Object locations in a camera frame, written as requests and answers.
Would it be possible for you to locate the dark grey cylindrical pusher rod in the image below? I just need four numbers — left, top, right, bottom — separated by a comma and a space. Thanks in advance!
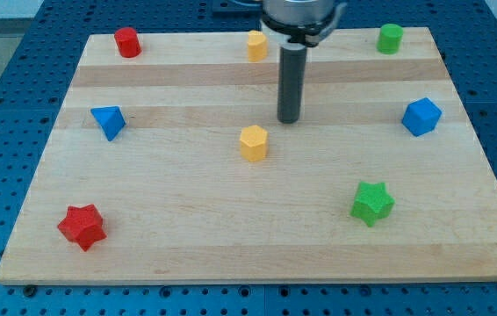
277, 47, 307, 124

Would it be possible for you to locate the yellow hexagon block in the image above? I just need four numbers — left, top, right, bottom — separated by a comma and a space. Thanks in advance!
240, 125, 268, 162

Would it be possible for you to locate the yellow rounded block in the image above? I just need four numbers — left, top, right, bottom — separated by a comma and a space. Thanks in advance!
247, 30, 268, 62

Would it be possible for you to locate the green cylinder block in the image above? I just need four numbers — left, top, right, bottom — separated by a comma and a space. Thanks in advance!
376, 24, 404, 54

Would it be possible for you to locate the blue cube block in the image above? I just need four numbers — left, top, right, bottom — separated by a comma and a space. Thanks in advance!
401, 97, 443, 137

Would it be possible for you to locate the red cylinder block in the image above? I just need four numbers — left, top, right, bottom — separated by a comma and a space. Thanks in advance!
114, 27, 142, 58

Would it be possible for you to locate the green star block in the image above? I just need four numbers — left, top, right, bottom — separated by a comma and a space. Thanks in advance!
350, 181, 395, 227

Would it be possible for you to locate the wooden board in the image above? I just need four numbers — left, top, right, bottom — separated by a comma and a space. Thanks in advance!
0, 27, 497, 285

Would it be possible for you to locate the blue triangle block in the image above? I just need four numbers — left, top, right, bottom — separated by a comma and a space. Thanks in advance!
90, 106, 126, 141

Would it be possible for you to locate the red star block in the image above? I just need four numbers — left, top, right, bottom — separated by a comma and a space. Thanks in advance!
57, 204, 107, 252

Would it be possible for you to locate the black cable on flange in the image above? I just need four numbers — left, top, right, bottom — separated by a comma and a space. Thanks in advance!
260, 2, 349, 48

